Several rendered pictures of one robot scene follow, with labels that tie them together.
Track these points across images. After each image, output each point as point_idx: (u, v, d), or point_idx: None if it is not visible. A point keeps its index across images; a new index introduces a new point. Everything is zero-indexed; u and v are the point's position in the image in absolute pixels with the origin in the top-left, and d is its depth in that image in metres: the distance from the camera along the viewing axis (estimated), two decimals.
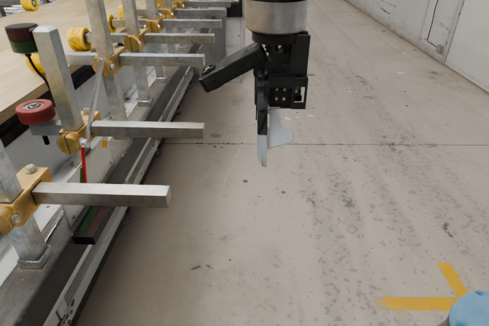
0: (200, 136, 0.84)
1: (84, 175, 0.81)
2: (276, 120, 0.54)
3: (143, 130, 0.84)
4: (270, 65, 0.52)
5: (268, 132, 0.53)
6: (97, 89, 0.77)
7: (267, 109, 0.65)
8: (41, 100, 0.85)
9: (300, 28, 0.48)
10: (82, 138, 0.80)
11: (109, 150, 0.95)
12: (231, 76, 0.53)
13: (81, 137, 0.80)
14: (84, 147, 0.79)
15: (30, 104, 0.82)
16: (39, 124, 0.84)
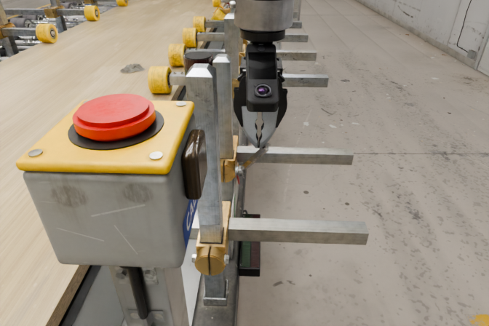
0: (349, 162, 0.82)
1: (239, 180, 0.86)
2: None
3: (292, 156, 0.82)
4: None
5: (272, 121, 0.60)
6: (257, 156, 0.66)
7: None
8: None
9: None
10: (236, 167, 0.78)
11: None
12: None
13: (235, 167, 0.77)
14: (240, 175, 0.79)
15: None
16: None
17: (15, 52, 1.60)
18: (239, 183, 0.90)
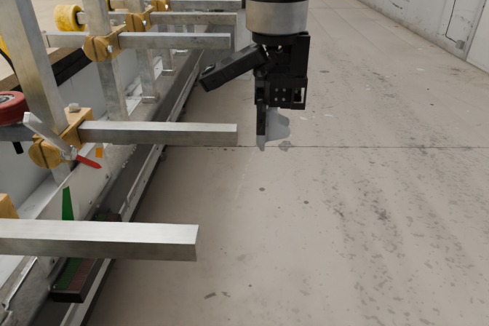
0: (232, 142, 0.60)
1: (89, 164, 0.63)
2: (274, 120, 0.56)
3: (153, 134, 0.60)
4: (270, 65, 0.52)
5: (266, 130, 0.57)
6: (49, 133, 0.44)
7: None
8: (9, 92, 0.61)
9: (300, 29, 0.48)
10: None
11: (105, 160, 0.71)
12: (231, 76, 0.53)
13: None
14: (72, 158, 0.56)
15: None
16: (6, 126, 0.60)
17: None
18: (100, 167, 0.68)
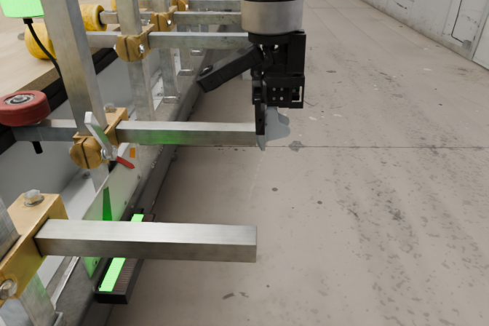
0: (252, 142, 0.60)
1: (124, 164, 0.63)
2: (273, 119, 0.56)
3: (172, 134, 0.59)
4: (266, 65, 0.52)
5: (265, 130, 0.57)
6: (101, 133, 0.43)
7: None
8: (30, 92, 0.61)
9: (295, 28, 0.48)
10: None
11: (137, 160, 0.71)
12: (228, 76, 0.53)
13: (102, 148, 0.55)
14: (112, 159, 0.56)
15: (14, 97, 0.58)
16: (25, 126, 0.60)
17: None
18: (133, 167, 0.67)
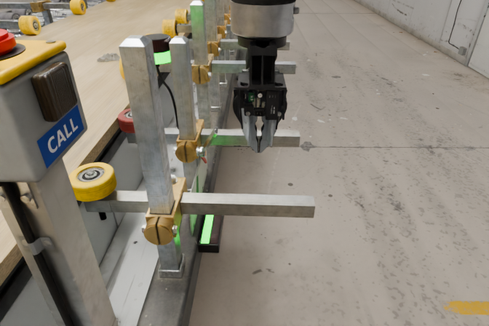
0: (296, 144, 0.85)
1: (204, 159, 0.88)
2: (247, 121, 0.56)
3: (241, 138, 0.85)
4: None
5: (246, 127, 0.58)
6: None
7: (267, 137, 0.59)
8: None
9: (239, 32, 0.46)
10: (197, 148, 0.80)
11: (207, 157, 0.96)
12: (246, 62, 0.58)
13: (196, 148, 0.80)
14: (202, 156, 0.81)
15: (132, 113, 0.83)
16: None
17: None
18: (206, 162, 0.93)
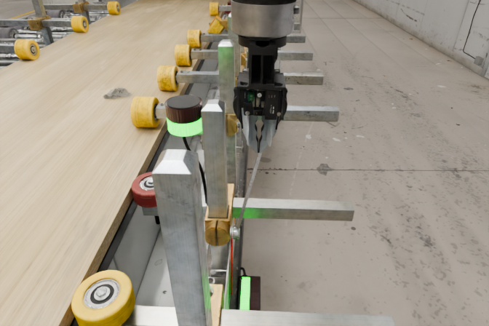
0: (349, 218, 0.69)
1: (232, 271, 0.67)
2: (246, 120, 0.56)
3: (281, 212, 0.69)
4: None
5: (246, 127, 0.58)
6: (256, 170, 0.63)
7: (267, 137, 0.59)
8: None
9: (239, 31, 0.46)
10: (231, 226, 0.66)
11: (235, 223, 0.81)
12: (247, 62, 0.59)
13: (231, 225, 0.66)
14: (235, 239, 0.64)
15: (148, 182, 0.68)
16: None
17: None
18: (232, 291, 0.68)
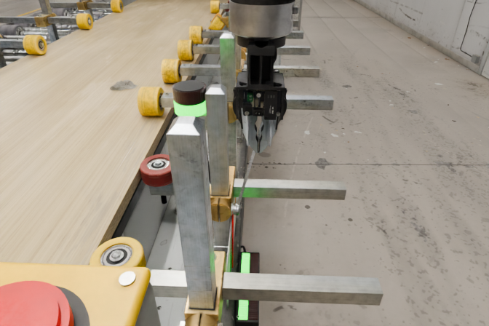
0: (342, 197, 0.75)
1: (233, 244, 0.72)
2: (246, 120, 0.56)
3: (279, 191, 0.75)
4: None
5: (245, 127, 0.58)
6: (255, 151, 0.69)
7: (266, 137, 0.59)
8: (162, 156, 0.76)
9: (238, 32, 0.46)
10: (232, 204, 0.71)
11: None
12: (247, 62, 0.58)
13: (231, 203, 0.71)
14: (236, 215, 0.70)
15: (156, 163, 0.73)
16: None
17: (3, 63, 1.52)
18: (233, 264, 0.73)
